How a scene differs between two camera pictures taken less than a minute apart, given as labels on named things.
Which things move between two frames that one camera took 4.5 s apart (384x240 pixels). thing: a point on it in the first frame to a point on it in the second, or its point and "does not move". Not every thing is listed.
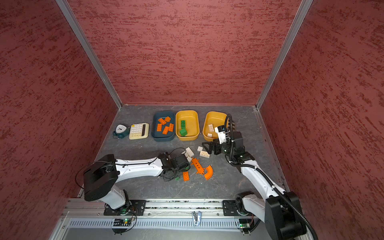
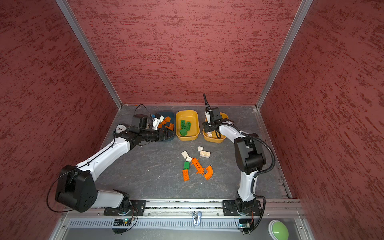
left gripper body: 177,173 to 155,135
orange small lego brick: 171,128 does not move
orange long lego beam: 198,168 does not move
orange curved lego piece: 209,174 does not move
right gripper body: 225,148 to 208,126
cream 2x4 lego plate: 204,154 does not move
